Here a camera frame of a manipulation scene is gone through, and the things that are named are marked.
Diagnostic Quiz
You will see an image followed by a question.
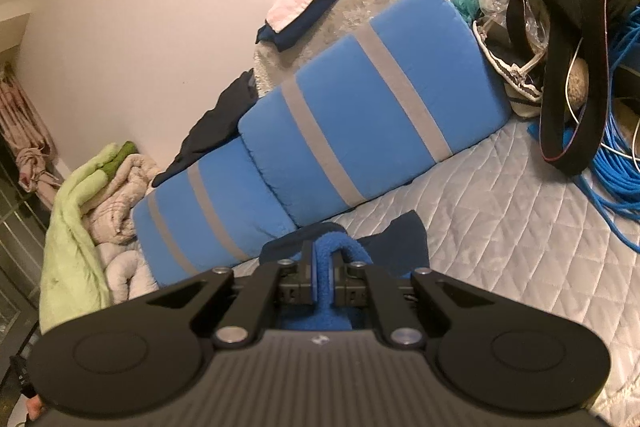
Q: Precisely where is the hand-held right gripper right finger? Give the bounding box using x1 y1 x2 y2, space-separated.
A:
334 252 498 349

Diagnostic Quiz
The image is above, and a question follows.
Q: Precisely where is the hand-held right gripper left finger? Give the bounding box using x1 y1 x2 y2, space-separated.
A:
146 243 317 349

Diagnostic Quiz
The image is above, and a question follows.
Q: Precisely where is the blue fleece jacket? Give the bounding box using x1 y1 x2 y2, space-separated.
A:
260 209 431 333

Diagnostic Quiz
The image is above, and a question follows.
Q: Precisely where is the blue grey-striped cushion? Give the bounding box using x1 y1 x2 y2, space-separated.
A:
132 137 299 289
239 0 512 228

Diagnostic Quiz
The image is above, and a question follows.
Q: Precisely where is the black cloth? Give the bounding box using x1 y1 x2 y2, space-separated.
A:
152 69 259 188

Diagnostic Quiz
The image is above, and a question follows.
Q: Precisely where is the green blanket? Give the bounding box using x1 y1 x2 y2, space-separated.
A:
39 141 139 334

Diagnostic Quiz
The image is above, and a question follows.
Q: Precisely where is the blue flat sheet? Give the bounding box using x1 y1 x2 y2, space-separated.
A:
527 119 581 154

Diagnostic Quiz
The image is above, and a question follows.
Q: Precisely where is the striped canvas bag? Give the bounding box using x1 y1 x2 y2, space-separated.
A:
472 17 547 118

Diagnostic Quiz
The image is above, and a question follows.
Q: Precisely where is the teal yarn bundle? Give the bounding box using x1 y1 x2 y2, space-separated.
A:
450 0 484 26

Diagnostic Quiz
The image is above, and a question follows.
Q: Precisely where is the tan wool ball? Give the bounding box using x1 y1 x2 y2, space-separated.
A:
564 56 592 114

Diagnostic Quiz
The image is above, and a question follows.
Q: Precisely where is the black bag with red trim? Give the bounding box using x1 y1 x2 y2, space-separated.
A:
506 0 615 176

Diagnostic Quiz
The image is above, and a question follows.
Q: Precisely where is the pink hanging cloth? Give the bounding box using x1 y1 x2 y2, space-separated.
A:
0 61 57 194

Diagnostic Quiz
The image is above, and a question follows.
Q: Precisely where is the thin white cable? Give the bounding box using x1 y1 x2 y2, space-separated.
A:
562 39 640 158

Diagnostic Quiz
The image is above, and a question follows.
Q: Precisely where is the blue cable coil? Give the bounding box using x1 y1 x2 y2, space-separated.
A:
570 4 640 254

